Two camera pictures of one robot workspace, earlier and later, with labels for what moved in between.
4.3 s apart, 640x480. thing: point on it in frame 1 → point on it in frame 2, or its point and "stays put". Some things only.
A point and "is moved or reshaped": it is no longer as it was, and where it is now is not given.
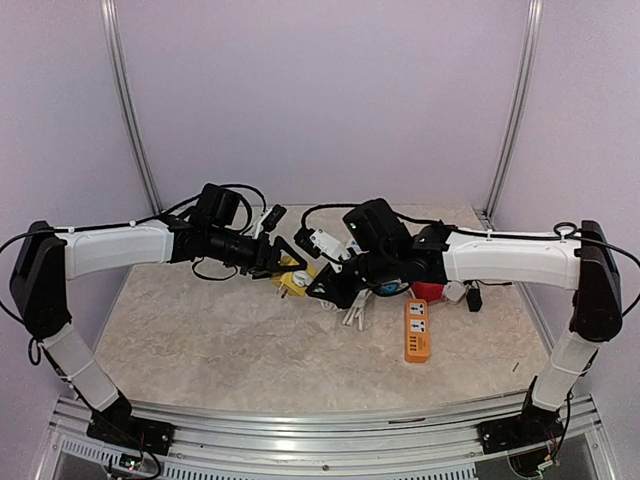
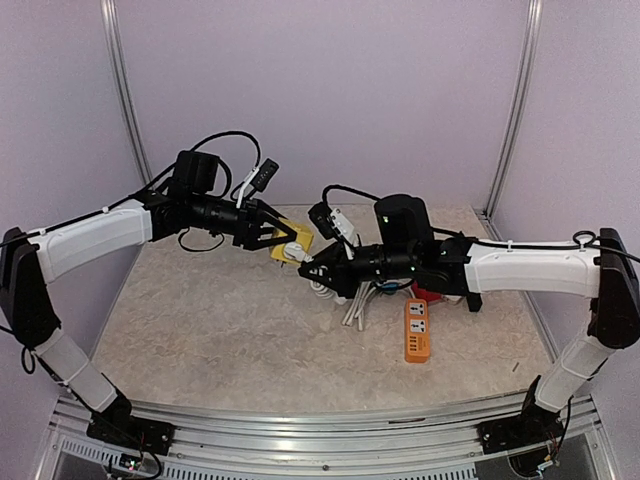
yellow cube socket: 285,279 → 304,238
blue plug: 389,288 stays put
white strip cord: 302,279 is moved or reshaped
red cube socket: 432,291 stays put
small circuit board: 131,460 stays put
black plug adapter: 318,243 → 321,216
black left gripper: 261,267 → 255,209
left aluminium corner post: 115,48 stays put
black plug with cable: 473,295 stays put
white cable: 357,309 stays put
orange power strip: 417,345 stays put
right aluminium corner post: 516,116 stays put
